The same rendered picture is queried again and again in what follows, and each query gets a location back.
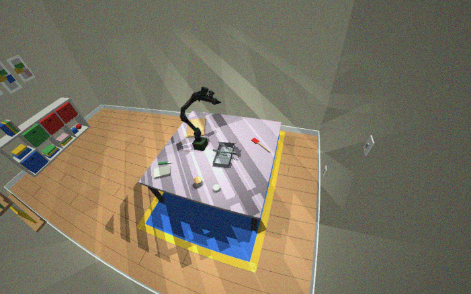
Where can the light wooden board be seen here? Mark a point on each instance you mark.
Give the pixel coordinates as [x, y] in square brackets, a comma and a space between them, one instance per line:
[197, 123]

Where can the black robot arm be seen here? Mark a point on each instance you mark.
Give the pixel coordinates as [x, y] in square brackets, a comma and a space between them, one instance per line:
[195, 96]

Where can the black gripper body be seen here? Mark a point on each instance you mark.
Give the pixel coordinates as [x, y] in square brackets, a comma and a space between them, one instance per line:
[211, 100]

